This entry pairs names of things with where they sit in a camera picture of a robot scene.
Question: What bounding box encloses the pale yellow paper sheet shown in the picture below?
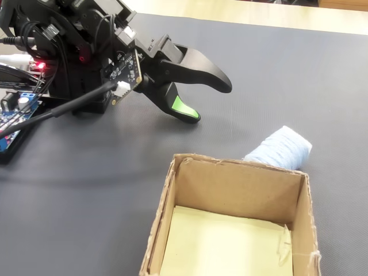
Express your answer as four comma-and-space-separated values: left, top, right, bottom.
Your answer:
159, 205, 294, 276

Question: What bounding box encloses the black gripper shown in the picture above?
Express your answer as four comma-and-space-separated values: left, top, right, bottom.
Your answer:
134, 34, 233, 125

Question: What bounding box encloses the light blue block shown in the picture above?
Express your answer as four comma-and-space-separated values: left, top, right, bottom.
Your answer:
243, 125, 313, 171

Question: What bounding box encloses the thick black camera cable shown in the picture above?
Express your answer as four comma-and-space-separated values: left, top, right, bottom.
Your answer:
0, 81, 118, 139

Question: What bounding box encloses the dark grey textured mat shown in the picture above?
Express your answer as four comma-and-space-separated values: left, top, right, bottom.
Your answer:
0, 11, 368, 276

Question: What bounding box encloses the clear tape piece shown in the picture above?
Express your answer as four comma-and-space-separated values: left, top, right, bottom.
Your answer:
276, 223, 292, 267

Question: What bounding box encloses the white usb cable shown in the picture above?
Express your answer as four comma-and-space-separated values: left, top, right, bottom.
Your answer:
0, 53, 34, 66

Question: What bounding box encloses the black camera circuit board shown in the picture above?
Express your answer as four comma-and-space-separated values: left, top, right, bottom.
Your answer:
99, 48, 144, 106

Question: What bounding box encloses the thin black servo cable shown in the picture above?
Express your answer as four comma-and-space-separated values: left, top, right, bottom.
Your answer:
0, 21, 66, 136
94, 11, 117, 68

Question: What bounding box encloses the brown cardboard box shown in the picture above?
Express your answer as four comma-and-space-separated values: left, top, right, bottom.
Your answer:
139, 153, 322, 276

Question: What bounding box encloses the black power cable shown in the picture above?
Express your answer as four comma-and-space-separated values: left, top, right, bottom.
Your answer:
0, 36, 37, 47

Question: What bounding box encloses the small controller circuit board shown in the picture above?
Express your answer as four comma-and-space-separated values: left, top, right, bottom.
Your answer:
28, 59, 49, 77

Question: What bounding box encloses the blue circuit board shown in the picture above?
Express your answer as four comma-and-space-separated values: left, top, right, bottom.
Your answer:
0, 89, 44, 155

